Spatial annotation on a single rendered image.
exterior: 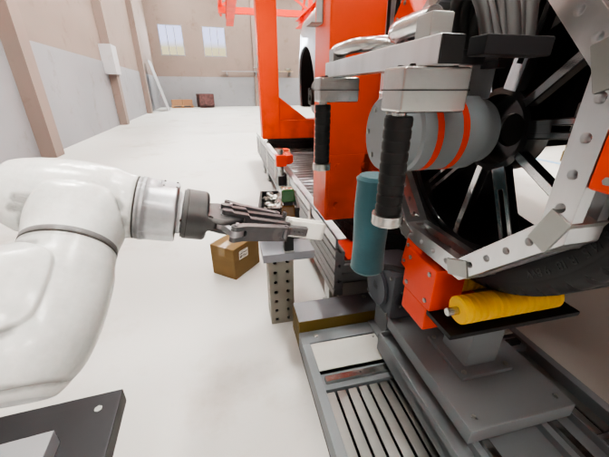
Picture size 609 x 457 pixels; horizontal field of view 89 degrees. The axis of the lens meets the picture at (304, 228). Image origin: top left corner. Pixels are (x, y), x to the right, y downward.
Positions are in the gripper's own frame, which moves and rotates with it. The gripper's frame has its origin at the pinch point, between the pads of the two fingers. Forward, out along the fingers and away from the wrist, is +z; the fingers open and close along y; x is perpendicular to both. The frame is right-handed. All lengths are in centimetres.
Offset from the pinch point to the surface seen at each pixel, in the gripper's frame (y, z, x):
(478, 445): -17, 50, 42
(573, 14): -14.6, 20.2, -36.9
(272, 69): 234, 36, -49
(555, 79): -6.7, 32.7, -33.4
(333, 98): 20.0, 7.2, -23.1
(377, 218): -12.0, 5.1, -7.4
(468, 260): -8.5, 30.5, -0.9
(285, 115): 234, 55, -16
